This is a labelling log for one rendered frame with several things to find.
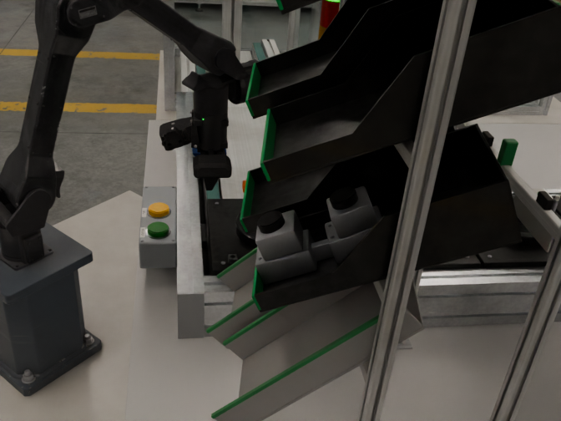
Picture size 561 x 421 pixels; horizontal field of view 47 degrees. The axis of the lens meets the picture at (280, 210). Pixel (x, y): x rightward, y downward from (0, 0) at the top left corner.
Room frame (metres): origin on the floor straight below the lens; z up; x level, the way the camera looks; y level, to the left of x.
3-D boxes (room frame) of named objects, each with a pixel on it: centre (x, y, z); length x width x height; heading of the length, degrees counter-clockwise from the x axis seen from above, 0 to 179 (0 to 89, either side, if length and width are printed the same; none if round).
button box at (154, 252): (1.06, 0.24, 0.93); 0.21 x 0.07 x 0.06; 11
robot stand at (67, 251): (0.76, 0.38, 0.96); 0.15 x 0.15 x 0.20; 55
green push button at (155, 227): (0.99, 0.23, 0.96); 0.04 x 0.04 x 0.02
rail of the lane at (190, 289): (1.26, 0.21, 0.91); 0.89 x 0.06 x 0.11; 11
